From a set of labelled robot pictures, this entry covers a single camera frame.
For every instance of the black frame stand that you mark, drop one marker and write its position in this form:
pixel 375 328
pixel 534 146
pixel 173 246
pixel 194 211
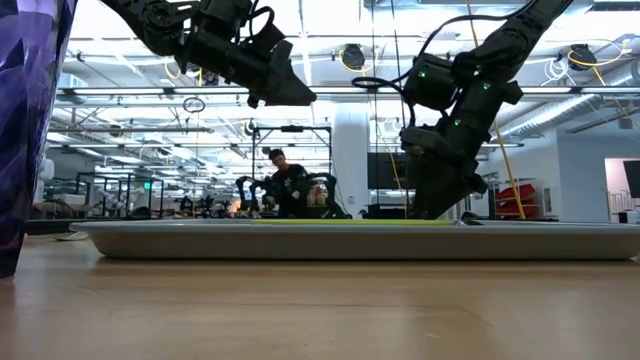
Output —
pixel 292 128

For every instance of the purple plastic cup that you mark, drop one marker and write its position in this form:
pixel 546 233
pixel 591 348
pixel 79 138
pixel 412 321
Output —
pixel 30 125

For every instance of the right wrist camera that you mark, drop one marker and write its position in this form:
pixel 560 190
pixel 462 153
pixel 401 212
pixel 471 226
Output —
pixel 425 140

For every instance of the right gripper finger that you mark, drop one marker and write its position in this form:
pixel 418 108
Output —
pixel 435 195

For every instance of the person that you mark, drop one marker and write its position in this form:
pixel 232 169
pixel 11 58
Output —
pixel 290 190

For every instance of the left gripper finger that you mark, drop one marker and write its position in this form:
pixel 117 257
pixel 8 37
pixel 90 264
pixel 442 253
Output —
pixel 285 92

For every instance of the black screen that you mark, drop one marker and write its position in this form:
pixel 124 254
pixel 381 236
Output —
pixel 382 170

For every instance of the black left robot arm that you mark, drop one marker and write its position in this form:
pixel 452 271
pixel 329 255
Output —
pixel 160 22

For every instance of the red storage bins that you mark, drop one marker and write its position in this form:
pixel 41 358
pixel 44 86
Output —
pixel 520 192

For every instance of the grey plastic tray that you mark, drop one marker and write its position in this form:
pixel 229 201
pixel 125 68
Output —
pixel 350 242

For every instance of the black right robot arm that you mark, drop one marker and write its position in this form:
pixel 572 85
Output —
pixel 515 35

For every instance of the dark wall screen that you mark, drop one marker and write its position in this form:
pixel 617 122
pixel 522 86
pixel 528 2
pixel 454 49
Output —
pixel 632 177

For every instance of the green plate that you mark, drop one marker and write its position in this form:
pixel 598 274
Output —
pixel 350 222

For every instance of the white pillar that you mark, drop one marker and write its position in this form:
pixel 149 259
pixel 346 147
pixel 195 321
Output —
pixel 350 160

